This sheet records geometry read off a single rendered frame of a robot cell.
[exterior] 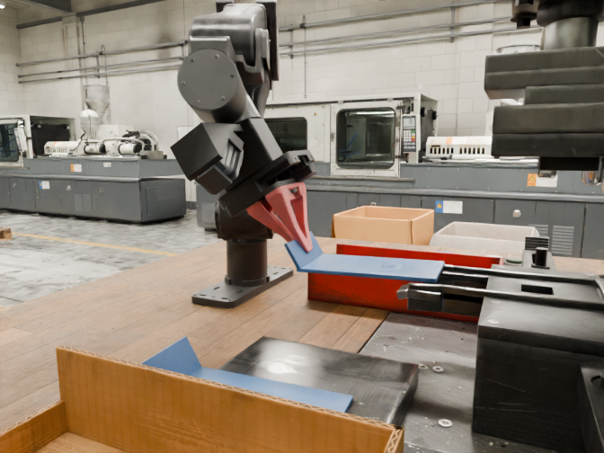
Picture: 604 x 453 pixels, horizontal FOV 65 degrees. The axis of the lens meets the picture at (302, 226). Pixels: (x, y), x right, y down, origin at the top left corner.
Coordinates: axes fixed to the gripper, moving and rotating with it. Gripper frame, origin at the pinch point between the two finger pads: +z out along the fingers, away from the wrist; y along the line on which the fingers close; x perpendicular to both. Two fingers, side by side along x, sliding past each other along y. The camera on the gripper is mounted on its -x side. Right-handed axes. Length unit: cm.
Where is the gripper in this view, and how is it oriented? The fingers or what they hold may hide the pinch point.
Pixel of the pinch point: (304, 245)
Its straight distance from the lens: 52.1
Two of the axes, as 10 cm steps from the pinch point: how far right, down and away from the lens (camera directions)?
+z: 4.9, 8.7, -0.4
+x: 3.8, -1.7, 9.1
